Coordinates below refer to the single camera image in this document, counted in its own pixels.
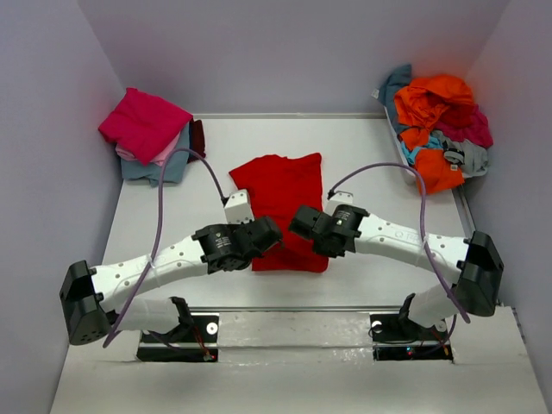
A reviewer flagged teal-grey t shirt in pile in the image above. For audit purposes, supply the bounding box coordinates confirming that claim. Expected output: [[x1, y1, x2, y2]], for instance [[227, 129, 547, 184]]
[[372, 64, 412, 117]]

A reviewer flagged magenta folded t shirt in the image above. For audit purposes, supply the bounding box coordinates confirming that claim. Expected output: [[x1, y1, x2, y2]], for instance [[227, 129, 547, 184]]
[[98, 88, 192, 165]]

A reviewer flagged grey-blue folded t shirt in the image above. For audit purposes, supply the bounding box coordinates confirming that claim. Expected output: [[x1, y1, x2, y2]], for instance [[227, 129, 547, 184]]
[[120, 124, 190, 187]]

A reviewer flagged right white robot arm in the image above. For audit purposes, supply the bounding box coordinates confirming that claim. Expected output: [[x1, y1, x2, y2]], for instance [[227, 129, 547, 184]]
[[289, 204, 504, 333]]

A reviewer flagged maroon folded t shirt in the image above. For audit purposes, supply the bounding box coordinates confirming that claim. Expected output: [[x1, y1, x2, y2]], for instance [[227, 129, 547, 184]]
[[189, 120, 206, 158]]

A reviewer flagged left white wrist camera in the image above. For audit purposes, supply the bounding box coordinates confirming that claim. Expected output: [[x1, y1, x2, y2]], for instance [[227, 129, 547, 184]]
[[223, 190, 254, 224]]

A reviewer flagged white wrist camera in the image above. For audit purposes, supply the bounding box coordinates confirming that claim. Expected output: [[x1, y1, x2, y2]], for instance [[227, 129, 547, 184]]
[[223, 190, 254, 224], [323, 191, 354, 216]]

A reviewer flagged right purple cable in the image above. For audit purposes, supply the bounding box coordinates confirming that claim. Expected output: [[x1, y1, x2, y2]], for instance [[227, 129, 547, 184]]
[[327, 161, 471, 357]]

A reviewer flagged pink folded t shirt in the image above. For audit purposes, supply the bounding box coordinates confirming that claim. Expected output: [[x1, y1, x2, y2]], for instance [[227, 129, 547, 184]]
[[115, 133, 181, 166]]

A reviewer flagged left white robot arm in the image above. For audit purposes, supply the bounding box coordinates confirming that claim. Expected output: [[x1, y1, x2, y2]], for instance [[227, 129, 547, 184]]
[[60, 216, 283, 346]]

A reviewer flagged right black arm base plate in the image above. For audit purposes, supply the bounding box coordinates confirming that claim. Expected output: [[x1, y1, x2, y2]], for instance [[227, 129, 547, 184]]
[[368, 313, 454, 361]]

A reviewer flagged light blue t shirt in pile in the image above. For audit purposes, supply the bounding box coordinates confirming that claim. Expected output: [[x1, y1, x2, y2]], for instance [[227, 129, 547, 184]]
[[400, 135, 443, 166]]

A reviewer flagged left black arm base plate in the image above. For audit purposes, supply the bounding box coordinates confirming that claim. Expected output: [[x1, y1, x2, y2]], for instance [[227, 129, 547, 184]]
[[136, 312, 220, 363]]

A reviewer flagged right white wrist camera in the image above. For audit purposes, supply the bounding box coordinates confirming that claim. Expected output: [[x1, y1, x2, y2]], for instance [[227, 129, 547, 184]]
[[323, 191, 354, 216]]

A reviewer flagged white laundry basket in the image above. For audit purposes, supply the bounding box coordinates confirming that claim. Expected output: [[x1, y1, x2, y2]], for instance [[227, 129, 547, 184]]
[[381, 101, 488, 186]]

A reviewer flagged magenta t shirt in pile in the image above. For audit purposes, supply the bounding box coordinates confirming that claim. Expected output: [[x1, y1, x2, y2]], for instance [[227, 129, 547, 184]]
[[435, 105, 494, 149]]

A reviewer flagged grey t shirt in pile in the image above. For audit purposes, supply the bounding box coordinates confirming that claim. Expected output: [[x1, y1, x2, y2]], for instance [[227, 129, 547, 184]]
[[430, 129, 489, 178]]

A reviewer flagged orange t shirt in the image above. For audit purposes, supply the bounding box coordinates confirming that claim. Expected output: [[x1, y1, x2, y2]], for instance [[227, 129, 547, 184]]
[[394, 75, 475, 194]]

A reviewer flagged red t shirt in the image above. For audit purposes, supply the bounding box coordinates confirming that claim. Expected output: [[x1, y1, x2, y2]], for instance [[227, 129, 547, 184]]
[[229, 153, 329, 273]]

